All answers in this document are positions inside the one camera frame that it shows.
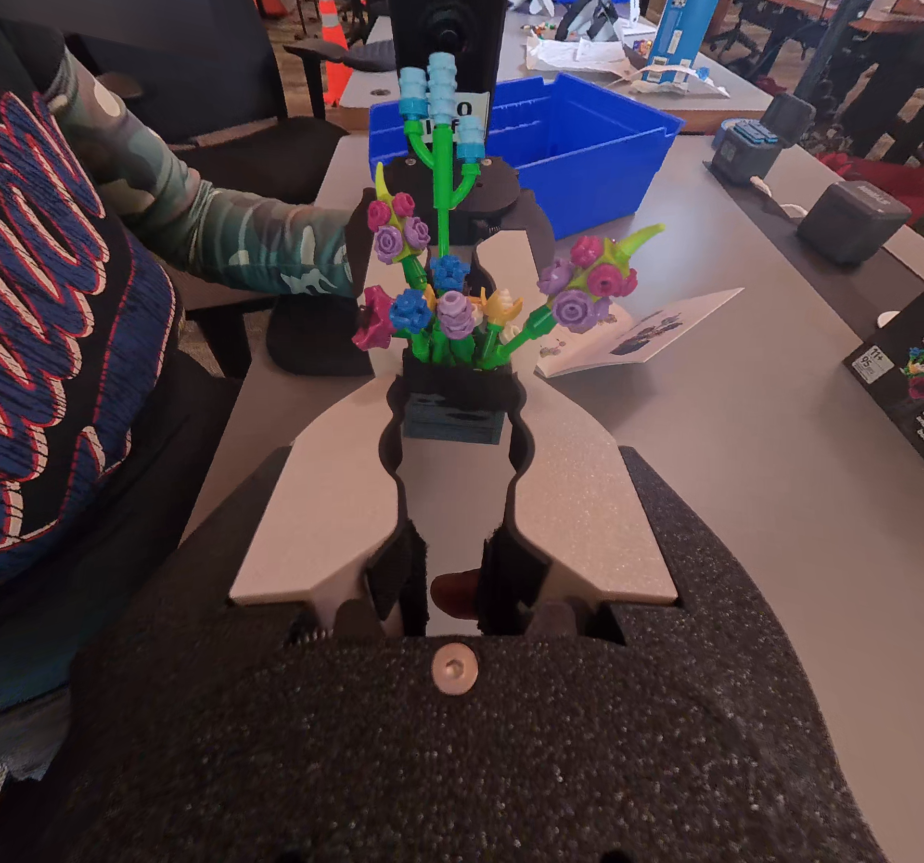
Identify tall blue lego box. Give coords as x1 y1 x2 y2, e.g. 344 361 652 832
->
644 0 744 84

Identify blue plastic bin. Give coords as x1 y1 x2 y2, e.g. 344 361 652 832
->
368 72 685 242

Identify lego flower bouquet model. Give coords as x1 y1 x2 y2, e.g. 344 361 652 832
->
351 161 667 447

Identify white cable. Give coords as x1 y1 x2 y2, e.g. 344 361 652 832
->
751 176 809 223

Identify lego instruction booklet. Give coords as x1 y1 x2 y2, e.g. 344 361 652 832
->
536 287 746 380

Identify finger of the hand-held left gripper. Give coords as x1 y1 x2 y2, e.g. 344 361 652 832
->
471 228 557 302
359 257 405 379

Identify green lego sprig blue buds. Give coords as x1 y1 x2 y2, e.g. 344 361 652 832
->
397 51 485 261

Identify black padded chair armrest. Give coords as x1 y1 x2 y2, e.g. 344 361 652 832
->
266 295 375 378

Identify person's left forearm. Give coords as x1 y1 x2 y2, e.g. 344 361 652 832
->
43 47 358 297

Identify black battery charger case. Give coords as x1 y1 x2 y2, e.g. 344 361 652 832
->
711 119 782 189

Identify black lego set box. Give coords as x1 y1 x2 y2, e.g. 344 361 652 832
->
843 310 924 460

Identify grey hard case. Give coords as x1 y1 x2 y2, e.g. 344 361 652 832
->
796 180 912 266

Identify person's black lettered jersey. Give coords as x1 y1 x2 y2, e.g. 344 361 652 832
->
0 18 185 705

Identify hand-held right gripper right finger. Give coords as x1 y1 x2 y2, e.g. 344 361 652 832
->
479 372 681 636

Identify person's right hand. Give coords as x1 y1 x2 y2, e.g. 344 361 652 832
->
429 568 483 620

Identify person's blue jeans leg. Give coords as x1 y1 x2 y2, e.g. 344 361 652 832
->
0 650 73 785

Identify wooden office desk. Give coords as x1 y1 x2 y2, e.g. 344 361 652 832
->
729 0 924 34

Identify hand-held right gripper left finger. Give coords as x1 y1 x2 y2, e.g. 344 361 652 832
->
228 372 428 638

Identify crumpled white paper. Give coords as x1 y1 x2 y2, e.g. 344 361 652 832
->
526 33 636 80

